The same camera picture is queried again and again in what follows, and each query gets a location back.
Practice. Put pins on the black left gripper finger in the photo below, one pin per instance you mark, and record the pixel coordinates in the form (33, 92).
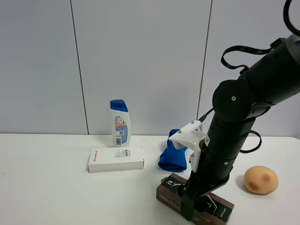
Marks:
(187, 207)

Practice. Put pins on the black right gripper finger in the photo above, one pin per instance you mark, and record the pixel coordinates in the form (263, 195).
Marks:
(201, 204)

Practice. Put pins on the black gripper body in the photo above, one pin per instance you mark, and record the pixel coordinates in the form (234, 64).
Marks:
(211, 166)

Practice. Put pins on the brown coffee capsule box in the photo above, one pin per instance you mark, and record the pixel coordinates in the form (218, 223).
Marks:
(217, 210)

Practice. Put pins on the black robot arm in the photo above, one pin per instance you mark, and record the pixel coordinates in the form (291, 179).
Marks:
(236, 105)

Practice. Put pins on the rolled blue cloth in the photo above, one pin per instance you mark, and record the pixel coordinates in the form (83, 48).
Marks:
(172, 159)

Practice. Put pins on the tan potato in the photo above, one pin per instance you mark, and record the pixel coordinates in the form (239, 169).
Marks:
(260, 180)

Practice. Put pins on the white cardboard box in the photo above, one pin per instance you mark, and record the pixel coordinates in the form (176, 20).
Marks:
(116, 159)

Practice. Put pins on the white blue shampoo bottle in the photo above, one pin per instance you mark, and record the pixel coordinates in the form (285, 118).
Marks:
(121, 125)

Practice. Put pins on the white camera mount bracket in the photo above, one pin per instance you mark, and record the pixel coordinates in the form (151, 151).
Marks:
(190, 136)

